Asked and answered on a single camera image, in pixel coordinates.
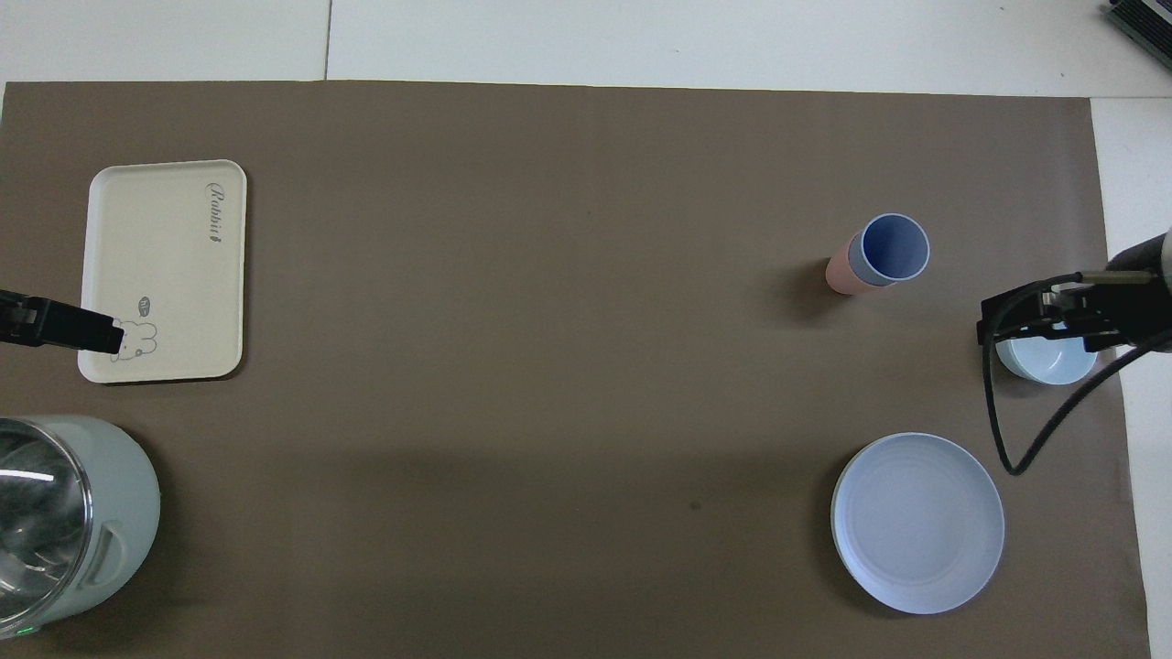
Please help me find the light blue bowl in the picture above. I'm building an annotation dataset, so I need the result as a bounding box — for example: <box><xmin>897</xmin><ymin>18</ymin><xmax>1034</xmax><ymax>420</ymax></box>
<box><xmin>996</xmin><ymin>316</ymin><xmax>1098</xmax><ymax>384</ymax></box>

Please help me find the blue plastic cup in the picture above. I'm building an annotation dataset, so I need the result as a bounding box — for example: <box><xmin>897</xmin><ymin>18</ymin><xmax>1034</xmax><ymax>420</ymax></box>
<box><xmin>847</xmin><ymin>213</ymin><xmax>931</xmax><ymax>287</ymax></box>

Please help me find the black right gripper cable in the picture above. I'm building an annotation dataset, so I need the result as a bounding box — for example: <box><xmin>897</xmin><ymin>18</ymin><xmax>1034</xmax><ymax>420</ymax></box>
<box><xmin>982</xmin><ymin>272</ymin><xmax>1172</xmax><ymax>476</ymax></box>

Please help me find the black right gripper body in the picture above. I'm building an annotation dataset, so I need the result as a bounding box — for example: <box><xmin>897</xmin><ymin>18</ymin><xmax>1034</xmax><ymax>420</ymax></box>
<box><xmin>1083</xmin><ymin>268</ymin><xmax>1172</xmax><ymax>352</ymax></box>

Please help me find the pale green electric pot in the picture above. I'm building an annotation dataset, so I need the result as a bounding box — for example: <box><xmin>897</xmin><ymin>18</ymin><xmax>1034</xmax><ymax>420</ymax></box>
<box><xmin>0</xmin><ymin>416</ymin><xmax>162</xmax><ymax>639</ymax></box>

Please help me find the cream rabbit print tray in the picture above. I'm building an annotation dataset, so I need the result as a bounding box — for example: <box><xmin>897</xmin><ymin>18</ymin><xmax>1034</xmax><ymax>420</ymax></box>
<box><xmin>78</xmin><ymin>160</ymin><xmax>248</xmax><ymax>384</ymax></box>

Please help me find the brown paper table mat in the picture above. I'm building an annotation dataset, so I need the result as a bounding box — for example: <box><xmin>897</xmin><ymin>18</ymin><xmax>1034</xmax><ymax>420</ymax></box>
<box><xmin>0</xmin><ymin>81</ymin><xmax>1153</xmax><ymax>659</ymax></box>

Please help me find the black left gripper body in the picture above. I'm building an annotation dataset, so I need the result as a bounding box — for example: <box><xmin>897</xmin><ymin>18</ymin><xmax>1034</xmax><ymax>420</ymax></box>
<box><xmin>0</xmin><ymin>289</ymin><xmax>39</xmax><ymax>347</ymax></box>

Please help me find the pink plastic cup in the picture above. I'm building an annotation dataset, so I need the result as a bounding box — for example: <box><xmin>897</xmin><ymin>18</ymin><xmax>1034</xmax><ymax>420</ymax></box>
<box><xmin>826</xmin><ymin>232</ymin><xmax>880</xmax><ymax>296</ymax></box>

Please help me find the light blue plate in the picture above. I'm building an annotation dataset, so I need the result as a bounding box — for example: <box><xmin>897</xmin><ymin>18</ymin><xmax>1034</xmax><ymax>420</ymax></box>
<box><xmin>830</xmin><ymin>433</ymin><xmax>1005</xmax><ymax>615</ymax></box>

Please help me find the grey ribbed device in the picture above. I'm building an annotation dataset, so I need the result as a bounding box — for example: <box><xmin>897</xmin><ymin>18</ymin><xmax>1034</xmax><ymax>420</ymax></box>
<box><xmin>1103</xmin><ymin>0</ymin><xmax>1172</xmax><ymax>65</ymax></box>

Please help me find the glass pot lid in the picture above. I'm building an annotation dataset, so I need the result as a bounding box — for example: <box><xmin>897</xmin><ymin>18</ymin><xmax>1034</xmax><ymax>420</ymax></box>
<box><xmin>0</xmin><ymin>419</ymin><xmax>94</xmax><ymax>632</ymax></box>

